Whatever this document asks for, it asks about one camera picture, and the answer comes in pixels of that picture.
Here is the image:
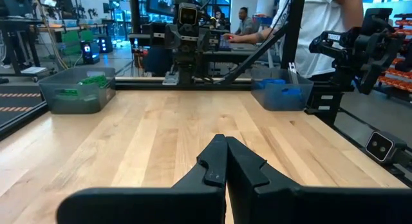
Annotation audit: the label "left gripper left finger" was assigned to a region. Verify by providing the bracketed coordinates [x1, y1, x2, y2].
[57, 134, 229, 224]

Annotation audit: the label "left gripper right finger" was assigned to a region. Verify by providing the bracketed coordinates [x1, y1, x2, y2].
[225, 136, 412, 224]

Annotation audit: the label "small blue toy brick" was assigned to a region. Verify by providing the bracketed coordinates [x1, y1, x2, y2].
[281, 88, 303, 99]

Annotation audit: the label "computer monitor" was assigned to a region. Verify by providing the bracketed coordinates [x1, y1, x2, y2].
[146, 0, 182, 17]

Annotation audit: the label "black desk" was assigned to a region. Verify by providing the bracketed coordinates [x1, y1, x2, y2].
[204, 42, 260, 66]
[0, 17, 44, 79]

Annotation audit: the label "black computer blue lights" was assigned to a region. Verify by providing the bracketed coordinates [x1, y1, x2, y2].
[97, 35, 114, 54]
[80, 40, 101, 65]

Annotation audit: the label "grey plastic bin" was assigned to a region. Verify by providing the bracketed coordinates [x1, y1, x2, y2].
[250, 68, 315, 111]
[38, 67, 117, 115]

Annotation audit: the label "green crate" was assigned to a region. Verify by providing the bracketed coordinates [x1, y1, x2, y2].
[61, 30, 95, 56]

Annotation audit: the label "white flat pad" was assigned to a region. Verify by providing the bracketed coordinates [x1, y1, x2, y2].
[21, 66, 48, 75]

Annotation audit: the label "shelf with red bins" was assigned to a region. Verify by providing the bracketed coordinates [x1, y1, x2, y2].
[376, 11, 412, 93]

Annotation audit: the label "black floor mat orange stripes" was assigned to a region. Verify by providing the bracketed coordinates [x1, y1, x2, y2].
[0, 85, 43, 125]

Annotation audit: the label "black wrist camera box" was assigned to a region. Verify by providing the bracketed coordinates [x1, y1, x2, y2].
[178, 1, 200, 27]

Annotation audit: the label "black table-level camera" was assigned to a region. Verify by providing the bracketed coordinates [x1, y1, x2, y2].
[365, 130, 409, 164]

